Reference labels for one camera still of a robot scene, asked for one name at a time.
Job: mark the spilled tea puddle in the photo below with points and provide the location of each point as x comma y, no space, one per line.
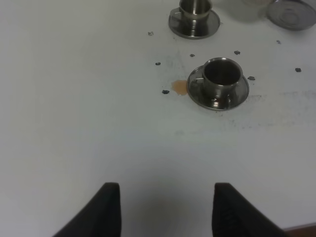
180,87

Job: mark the far stainless steel teacup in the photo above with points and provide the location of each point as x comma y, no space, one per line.
192,9

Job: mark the stainless steel teapot saucer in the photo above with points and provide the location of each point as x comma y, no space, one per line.
294,15

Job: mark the far stainless steel saucer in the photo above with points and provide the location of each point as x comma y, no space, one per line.
193,29

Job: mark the stainless steel teacup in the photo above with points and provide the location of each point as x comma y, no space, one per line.
218,77
192,9

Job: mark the near stainless steel teacup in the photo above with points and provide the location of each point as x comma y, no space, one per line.
218,77

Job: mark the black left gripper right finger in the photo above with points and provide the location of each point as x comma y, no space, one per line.
234,216

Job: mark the near stainless steel saucer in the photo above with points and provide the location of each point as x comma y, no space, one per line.
197,92

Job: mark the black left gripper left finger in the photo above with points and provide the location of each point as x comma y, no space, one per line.
101,217

